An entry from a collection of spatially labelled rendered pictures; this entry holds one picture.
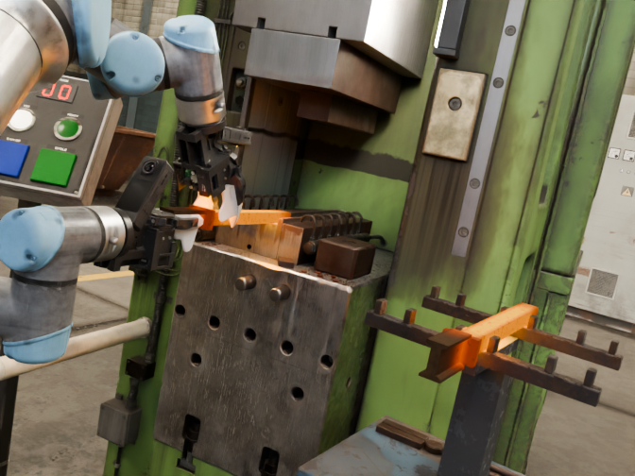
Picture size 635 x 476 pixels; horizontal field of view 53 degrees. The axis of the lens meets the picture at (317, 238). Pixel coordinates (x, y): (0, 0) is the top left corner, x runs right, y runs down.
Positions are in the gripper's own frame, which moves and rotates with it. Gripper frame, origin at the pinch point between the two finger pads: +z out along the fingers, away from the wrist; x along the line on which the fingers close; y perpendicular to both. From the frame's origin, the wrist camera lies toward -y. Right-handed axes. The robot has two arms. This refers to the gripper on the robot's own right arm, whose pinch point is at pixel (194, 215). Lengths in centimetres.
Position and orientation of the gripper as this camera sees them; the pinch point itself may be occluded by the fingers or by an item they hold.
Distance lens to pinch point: 107.8
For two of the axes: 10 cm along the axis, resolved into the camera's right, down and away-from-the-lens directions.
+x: 8.9, 2.3, -3.8
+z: 4.0, -0.5, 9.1
